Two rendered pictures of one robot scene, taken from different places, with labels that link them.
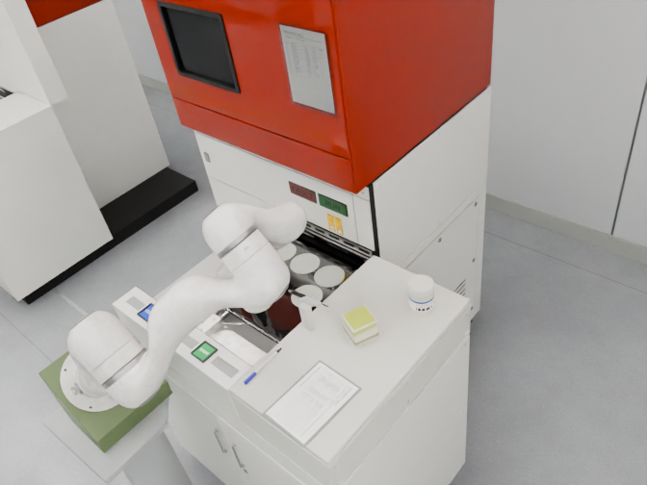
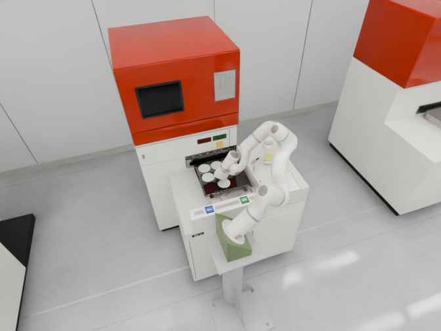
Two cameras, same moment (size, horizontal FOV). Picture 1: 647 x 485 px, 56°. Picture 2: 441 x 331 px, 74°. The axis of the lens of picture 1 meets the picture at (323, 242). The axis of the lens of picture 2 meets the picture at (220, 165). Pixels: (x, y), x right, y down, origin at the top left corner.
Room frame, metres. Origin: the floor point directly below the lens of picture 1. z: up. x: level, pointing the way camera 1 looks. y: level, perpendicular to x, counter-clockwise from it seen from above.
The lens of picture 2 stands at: (0.70, 1.65, 2.58)
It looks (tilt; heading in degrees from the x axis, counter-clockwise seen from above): 44 degrees down; 296
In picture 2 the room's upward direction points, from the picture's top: 2 degrees counter-clockwise
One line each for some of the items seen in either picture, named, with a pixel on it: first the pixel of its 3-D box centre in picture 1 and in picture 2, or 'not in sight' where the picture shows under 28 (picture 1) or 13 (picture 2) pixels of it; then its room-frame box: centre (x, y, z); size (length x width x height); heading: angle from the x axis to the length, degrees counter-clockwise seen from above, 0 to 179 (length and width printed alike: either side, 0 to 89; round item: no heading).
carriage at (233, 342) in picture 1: (227, 344); (233, 199); (1.23, 0.34, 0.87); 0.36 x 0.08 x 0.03; 42
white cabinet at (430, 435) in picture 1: (301, 406); (233, 217); (1.29, 0.18, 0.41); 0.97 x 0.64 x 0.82; 42
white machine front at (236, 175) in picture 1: (281, 197); (189, 150); (1.71, 0.12, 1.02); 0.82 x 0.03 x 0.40; 42
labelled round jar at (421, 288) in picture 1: (421, 294); (268, 142); (1.16, -0.24, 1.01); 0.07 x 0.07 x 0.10
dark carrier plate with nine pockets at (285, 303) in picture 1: (282, 283); (220, 174); (1.42, 0.15, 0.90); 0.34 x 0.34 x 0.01; 42
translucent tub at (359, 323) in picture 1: (360, 325); (268, 159); (1.10, -0.06, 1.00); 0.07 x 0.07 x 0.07; 19
